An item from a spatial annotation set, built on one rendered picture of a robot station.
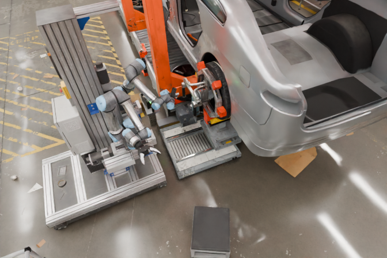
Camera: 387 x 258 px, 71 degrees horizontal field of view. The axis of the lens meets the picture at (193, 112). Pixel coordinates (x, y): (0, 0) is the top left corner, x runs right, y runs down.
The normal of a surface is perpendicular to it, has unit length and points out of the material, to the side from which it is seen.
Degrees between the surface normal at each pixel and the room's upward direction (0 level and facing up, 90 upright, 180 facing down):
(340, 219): 0
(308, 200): 0
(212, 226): 0
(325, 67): 22
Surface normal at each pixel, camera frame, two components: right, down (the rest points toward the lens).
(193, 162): -0.04, -0.70
